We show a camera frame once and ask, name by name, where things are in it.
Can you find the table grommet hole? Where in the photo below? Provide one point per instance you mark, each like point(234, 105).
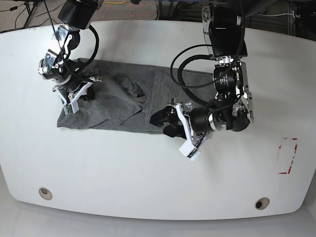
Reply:
point(45, 194)
point(262, 203)

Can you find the grey t-shirt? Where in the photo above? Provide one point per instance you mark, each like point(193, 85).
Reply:
point(126, 98)

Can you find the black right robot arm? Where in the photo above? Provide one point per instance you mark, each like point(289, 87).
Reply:
point(71, 83)

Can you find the left table grommet hole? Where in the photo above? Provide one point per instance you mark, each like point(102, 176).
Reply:
point(45, 194)

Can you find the right table grommet hole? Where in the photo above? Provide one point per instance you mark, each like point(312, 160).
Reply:
point(262, 203)

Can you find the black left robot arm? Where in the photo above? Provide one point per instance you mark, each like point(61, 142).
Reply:
point(286, 84)

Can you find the black tripod stand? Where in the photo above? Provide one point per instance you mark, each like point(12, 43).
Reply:
point(29, 8)

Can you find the white left-arm gripper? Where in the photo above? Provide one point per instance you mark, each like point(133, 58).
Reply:
point(177, 116)

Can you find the white right-arm gripper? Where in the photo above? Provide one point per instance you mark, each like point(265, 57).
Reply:
point(70, 98)

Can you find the red tape marking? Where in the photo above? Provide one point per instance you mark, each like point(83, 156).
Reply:
point(286, 155)

